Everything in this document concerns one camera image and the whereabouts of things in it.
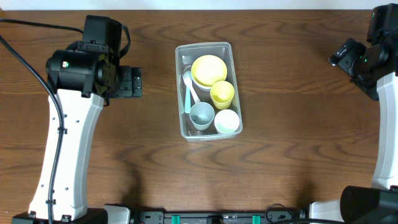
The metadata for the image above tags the mint green plastic spoon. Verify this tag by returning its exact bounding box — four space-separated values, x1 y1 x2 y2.
184 86 192 114

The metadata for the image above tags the white plastic fork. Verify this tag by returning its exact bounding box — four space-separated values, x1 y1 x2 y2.
182 71 201 103

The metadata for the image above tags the white plastic bowl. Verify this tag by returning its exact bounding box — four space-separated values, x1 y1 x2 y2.
192 79 211 91

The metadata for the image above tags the grey plastic cup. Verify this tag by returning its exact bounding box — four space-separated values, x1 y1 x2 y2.
189 102 215 131

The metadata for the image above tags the yellow plastic bowl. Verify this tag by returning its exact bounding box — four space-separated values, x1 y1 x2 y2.
191 55 228 87

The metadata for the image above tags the yellow plastic cup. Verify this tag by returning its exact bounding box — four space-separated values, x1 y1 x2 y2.
210 81 235 110

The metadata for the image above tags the white plastic cup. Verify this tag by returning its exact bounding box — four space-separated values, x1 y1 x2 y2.
214 110 240 134

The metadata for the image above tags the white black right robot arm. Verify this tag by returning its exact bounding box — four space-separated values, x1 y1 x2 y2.
305 3 397 223

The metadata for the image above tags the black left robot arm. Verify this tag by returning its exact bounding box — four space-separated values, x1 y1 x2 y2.
12 15 142 223

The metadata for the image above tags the clear plastic container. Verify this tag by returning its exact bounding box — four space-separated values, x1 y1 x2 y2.
175 42 243 142

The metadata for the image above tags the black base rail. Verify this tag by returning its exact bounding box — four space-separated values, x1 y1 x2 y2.
129 207 307 224

